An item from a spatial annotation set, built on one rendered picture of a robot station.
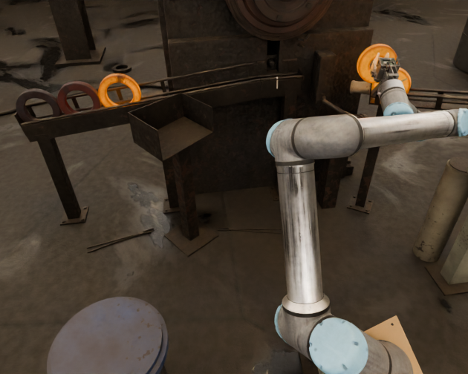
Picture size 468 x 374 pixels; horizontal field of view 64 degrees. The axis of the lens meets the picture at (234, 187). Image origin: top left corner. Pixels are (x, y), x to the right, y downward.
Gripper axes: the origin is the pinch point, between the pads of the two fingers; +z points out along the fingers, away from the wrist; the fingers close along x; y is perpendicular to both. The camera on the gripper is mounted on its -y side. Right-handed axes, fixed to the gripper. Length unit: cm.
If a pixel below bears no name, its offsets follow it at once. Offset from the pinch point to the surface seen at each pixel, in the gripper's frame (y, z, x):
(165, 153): -17, -37, 84
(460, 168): -22, -39, -31
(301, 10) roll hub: 14.4, 11.3, 32.1
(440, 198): -37, -42, -29
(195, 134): -19, -26, 74
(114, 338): -13, -108, 88
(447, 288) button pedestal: -66, -70, -36
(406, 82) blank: -11.7, 0.1, -15.6
